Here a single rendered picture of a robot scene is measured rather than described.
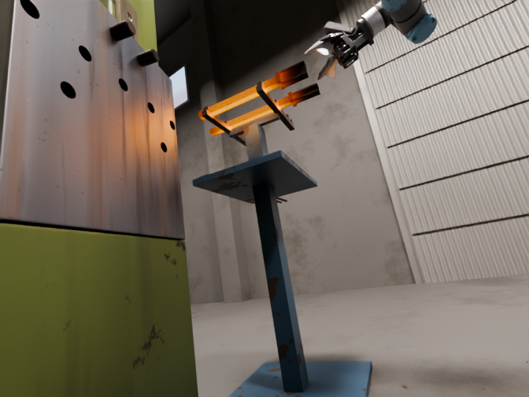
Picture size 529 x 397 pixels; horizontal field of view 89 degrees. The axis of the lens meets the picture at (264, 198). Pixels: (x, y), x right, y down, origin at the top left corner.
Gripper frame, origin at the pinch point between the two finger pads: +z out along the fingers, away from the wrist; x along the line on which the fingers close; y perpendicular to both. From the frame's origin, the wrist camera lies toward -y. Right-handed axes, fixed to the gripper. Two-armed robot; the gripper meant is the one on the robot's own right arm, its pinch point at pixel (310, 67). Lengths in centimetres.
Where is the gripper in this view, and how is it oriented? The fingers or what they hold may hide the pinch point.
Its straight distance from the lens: 104.9
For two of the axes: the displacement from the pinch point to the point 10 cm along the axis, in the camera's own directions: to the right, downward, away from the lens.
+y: 4.2, 8.3, -3.7
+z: -7.9, 5.3, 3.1
